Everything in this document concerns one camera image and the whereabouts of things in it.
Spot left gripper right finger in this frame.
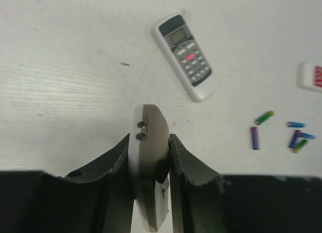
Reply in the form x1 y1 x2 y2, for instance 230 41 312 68
169 134 321 232

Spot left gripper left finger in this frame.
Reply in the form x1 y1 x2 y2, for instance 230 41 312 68
1 136 133 232

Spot beige remote control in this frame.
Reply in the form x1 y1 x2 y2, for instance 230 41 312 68
128 104 170 232

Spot red white remote control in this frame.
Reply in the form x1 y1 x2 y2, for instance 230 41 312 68
296 61 321 92

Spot grey white remote control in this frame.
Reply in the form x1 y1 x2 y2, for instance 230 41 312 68
151 13 218 103

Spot blue purple battery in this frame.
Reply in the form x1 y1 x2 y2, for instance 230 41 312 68
288 130 301 148

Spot green red battery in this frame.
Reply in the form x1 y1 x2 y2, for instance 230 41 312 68
254 111 275 125

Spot blue battery right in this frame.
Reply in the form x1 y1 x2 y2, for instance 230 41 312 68
300 132 316 140

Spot blue battery upper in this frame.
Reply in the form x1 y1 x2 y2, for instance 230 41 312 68
286 122 305 128

